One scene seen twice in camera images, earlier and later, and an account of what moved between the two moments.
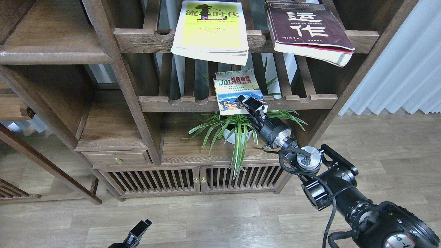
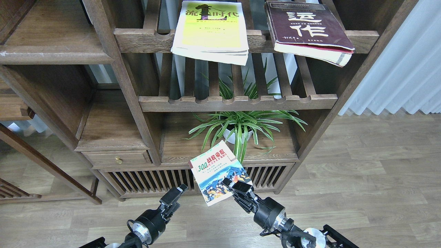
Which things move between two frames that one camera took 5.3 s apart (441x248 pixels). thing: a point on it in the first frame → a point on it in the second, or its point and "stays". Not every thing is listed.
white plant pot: [230, 136] stays
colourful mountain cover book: [228, 85] → [210, 167]
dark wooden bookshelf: [92, 99] stays
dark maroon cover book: [308, 30] stays
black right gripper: [274, 131] → [270, 215]
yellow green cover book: [212, 30] stays
